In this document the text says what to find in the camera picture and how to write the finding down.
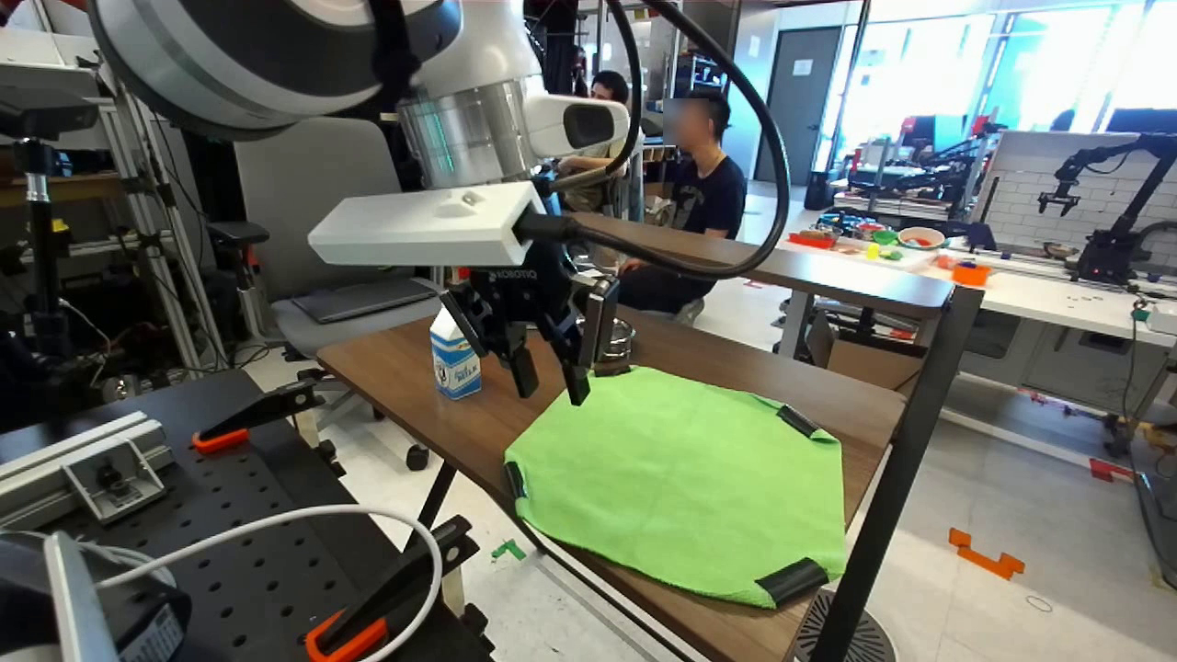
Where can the black perforated breadboard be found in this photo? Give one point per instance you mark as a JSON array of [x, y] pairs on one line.
[[243, 577]]

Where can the red-orange tabletop item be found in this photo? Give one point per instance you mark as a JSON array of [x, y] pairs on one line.
[[815, 240]]

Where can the grey door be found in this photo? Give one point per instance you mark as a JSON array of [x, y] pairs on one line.
[[804, 111]]

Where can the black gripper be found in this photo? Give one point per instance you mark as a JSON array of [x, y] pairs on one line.
[[517, 296]]

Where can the green tabletop item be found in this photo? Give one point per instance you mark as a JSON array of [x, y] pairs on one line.
[[885, 245]]

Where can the orange floor bracket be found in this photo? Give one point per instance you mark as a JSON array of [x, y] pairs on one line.
[[981, 558]]

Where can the orange tabletop item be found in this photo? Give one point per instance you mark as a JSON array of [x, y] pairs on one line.
[[967, 276]]

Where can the small metal pot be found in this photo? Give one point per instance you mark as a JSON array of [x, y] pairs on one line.
[[616, 350]]

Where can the green towel with black corners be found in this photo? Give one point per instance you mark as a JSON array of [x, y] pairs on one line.
[[685, 491]]

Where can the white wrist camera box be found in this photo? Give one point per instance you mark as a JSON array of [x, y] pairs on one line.
[[416, 225]]

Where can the person in tan shirt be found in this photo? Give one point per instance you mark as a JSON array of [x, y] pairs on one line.
[[612, 88]]

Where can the black background robot arm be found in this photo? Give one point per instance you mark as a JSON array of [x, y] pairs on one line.
[[1107, 251]]

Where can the person in dark t-shirt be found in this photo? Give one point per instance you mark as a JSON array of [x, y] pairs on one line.
[[711, 198]]

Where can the grey office chair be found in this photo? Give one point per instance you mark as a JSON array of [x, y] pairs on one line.
[[318, 209]]

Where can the brown wooden table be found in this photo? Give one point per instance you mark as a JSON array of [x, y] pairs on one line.
[[405, 390]]

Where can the white work table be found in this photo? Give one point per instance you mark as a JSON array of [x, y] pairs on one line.
[[1054, 298]]

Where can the black round base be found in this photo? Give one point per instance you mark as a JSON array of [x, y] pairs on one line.
[[847, 629]]

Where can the blue white milk carton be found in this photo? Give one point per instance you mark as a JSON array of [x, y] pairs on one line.
[[454, 361]]

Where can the cluttered equipment rack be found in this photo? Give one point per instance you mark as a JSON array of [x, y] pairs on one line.
[[48, 245]]

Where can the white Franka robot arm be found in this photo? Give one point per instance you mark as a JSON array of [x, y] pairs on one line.
[[243, 51]]

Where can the aluminium rail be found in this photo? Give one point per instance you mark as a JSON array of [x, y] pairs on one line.
[[61, 453]]

